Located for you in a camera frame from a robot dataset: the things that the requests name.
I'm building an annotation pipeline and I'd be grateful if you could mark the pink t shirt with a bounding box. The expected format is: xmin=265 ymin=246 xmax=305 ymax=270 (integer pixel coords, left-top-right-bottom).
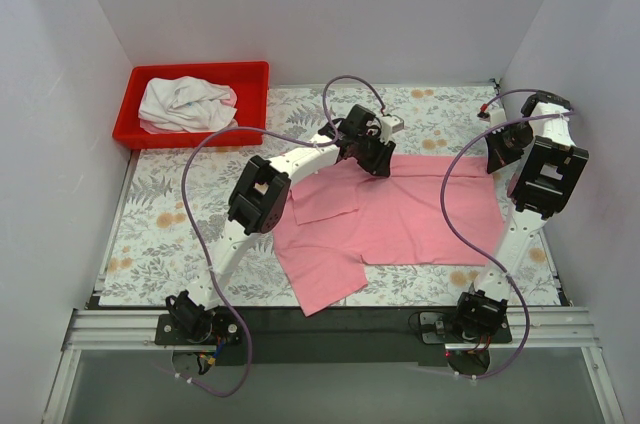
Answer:
xmin=273 ymin=155 xmax=504 ymax=316

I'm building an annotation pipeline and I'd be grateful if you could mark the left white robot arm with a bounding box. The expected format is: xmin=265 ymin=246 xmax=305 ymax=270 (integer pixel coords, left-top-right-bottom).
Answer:
xmin=166 ymin=105 xmax=404 ymax=344

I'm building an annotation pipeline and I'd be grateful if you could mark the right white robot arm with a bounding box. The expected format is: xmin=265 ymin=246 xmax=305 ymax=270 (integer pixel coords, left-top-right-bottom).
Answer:
xmin=471 ymin=90 xmax=589 ymax=306

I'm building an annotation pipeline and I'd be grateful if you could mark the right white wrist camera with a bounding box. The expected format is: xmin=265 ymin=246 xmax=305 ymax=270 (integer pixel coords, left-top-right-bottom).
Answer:
xmin=478 ymin=107 xmax=507 ymax=128

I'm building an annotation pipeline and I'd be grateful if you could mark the red plastic bin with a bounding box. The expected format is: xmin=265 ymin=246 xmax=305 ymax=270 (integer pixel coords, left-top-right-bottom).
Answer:
xmin=112 ymin=61 xmax=269 ymax=150

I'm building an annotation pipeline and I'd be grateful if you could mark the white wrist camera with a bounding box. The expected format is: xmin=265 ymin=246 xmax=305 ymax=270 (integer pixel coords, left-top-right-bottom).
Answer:
xmin=379 ymin=115 xmax=404 ymax=140
xmin=478 ymin=107 xmax=507 ymax=128

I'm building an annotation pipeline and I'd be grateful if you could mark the white t shirt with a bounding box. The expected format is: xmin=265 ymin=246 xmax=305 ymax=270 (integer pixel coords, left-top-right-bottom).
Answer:
xmin=138 ymin=76 xmax=238 ymax=134

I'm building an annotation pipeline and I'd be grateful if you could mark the aluminium frame rail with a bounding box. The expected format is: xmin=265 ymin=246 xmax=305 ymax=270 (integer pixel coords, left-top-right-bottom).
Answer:
xmin=63 ymin=307 xmax=166 ymax=356

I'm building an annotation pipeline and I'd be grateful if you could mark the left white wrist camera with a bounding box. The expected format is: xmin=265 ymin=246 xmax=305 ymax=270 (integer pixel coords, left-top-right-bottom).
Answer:
xmin=379 ymin=115 xmax=404 ymax=140

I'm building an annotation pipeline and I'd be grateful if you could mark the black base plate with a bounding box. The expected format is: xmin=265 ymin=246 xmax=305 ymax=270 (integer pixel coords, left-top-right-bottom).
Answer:
xmin=154 ymin=306 xmax=487 ymax=366

